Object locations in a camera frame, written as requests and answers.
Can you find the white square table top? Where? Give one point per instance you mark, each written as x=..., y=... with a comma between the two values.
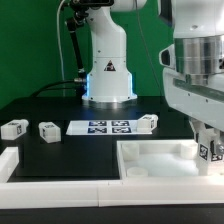
x=163, y=158

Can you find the white sheet with tags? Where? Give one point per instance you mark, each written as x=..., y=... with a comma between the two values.
x=105, y=127

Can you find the white U-shaped fence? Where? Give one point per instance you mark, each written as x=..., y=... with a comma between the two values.
x=146, y=191

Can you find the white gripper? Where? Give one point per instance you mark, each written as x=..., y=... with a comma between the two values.
x=202, y=103

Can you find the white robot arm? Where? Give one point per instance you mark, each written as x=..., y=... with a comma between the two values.
x=193, y=74

